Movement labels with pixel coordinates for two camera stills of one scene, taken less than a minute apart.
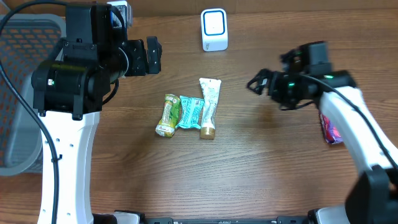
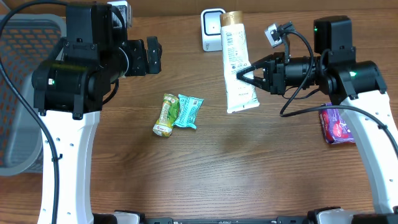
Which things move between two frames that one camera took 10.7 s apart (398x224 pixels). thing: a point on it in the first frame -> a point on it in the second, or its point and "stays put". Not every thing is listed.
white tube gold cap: [210, 88] -> [240, 94]
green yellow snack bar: [166, 124] stays put
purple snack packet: [332, 134] stays put
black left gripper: [142, 66] stays put
